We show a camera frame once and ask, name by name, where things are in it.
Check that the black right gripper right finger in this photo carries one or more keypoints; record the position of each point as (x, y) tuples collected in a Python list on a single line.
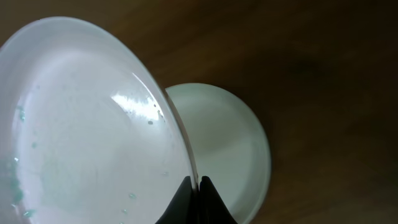
[(211, 206)]

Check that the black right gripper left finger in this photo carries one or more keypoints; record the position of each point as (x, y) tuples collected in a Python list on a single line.
[(182, 209)]

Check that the white plate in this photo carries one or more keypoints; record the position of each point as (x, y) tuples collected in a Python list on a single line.
[(229, 145), (87, 135)]

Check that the white top plate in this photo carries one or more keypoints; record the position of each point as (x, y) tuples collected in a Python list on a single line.
[(229, 145)]

